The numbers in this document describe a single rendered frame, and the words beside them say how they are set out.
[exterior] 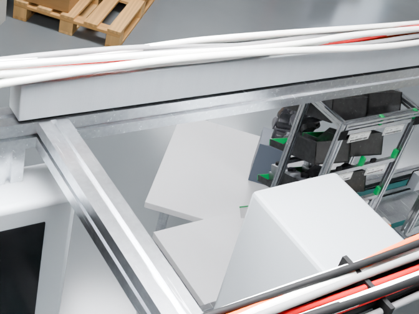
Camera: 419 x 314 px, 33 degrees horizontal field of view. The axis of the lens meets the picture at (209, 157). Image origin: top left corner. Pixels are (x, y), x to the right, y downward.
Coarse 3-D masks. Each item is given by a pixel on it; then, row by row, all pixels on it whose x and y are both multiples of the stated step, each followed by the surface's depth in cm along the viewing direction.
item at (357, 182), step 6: (300, 168) 262; (312, 168) 247; (318, 168) 244; (354, 174) 238; (360, 174) 240; (348, 180) 238; (354, 180) 239; (360, 180) 240; (354, 186) 240; (360, 186) 241
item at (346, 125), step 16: (304, 112) 219; (400, 112) 218; (416, 112) 220; (352, 128) 207; (288, 144) 227; (336, 144) 208; (400, 144) 230; (288, 160) 230; (352, 160) 251; (384, 176) 238; (384, 192) 242
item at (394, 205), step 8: (392, 184) 314; (400, 184) 315; (360, 192) 304; (368, 192) 305; (392, 192) 314; (400, 192) 318; (408, 192) 317; (416, 192) 319; (384, 200) 308; (392, 200) 310; (400, 200) 311; (408, 200) 312; (384, 208) 304; (392, 208) 305; (400, 208) 306; (408, 208) 308; (384, 216) 299; (392, 216) 300; (400, 216) 302; (392, 224) 290; (400, 224) 292; (408, 232) 286; (416, 232) 290
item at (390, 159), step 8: (304, 120) 222; (312, 120) 224; (320, 120) 227; (400, 120) 219; (408, 120) 222; (360, 128) 210; (368, 128) 212; (376, 128) 215; (296, 160) 233; (376, 160) 228; (384, 160) 229; (392, 160) 232; (344, 168) 220; (352, 168) 222; (360, 168) 224
